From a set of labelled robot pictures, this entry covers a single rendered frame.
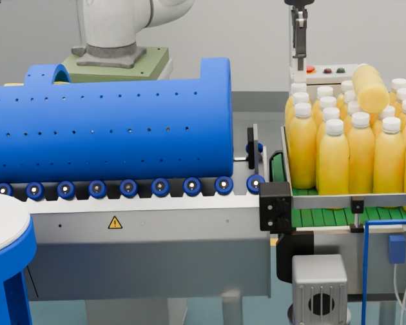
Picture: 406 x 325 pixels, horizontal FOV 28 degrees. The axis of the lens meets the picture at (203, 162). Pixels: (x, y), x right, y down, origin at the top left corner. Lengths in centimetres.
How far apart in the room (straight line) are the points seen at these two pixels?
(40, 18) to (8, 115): 174
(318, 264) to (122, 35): 104
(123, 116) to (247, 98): 306
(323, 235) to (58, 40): 204
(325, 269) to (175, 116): 47
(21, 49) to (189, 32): 140
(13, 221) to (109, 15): 96
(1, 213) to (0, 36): 203
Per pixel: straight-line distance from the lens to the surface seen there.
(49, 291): 213
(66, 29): 356
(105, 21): 246
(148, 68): 247
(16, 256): 164
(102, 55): 250
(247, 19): 470
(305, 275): 175
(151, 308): 280
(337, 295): 176
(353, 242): 184
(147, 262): 200
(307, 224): 186
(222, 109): 180
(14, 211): 172
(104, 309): 285
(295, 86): 208
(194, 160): 184
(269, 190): 178
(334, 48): 472
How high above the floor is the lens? 182
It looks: 25 degrees down
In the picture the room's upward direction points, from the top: 3 degrees counter-clockwise
